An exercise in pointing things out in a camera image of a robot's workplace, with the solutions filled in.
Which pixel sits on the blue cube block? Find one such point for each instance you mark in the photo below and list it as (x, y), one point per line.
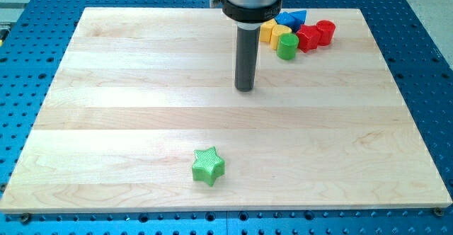
(288, 19)

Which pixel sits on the light wooden board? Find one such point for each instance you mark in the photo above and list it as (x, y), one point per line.
(140, 89)

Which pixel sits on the blue triangle block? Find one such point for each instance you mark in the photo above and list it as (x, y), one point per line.
(299, 18)

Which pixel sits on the green cylinder block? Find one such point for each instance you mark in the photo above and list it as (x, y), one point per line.
(287, 46)

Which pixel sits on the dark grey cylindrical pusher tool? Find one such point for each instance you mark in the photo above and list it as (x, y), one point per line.
(247, 42)

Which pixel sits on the yellow hexagon block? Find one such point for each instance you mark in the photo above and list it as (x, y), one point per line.
(266, 30)

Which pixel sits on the left board stop screw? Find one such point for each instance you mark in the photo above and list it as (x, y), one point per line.
(25, 218)

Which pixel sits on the yellow half-round block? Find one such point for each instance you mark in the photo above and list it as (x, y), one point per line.
(276, 33)

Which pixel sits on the right board stop screw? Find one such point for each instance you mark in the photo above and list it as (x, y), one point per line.
(438, 212)

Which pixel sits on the green star block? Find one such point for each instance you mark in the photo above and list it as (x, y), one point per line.
(207, 166)

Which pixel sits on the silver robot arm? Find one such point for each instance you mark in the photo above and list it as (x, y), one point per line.
(249, 14)

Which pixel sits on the red star block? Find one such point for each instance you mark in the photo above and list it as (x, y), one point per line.
(309, 37)

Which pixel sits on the red cylinder block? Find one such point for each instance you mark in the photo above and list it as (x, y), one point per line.
(326, 29)

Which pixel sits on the board stop screw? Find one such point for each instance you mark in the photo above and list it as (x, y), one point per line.
(438, 212)
(25, 218)

